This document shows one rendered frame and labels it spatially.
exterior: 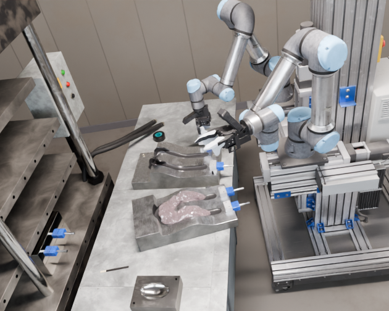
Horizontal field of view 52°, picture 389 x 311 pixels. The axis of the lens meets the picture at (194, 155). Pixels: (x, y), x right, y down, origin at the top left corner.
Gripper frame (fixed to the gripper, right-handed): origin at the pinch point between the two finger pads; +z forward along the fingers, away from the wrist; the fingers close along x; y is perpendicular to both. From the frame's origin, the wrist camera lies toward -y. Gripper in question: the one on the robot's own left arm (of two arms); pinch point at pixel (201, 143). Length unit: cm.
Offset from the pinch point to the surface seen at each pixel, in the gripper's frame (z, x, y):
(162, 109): -25, 137, 48
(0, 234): 82, 27, 16
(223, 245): -1, 10, 65
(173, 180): 1, 58, 52
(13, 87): 55, 83, -20
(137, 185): 19, 70, 53
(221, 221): -6, 18, 58
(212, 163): -21, 50, 48
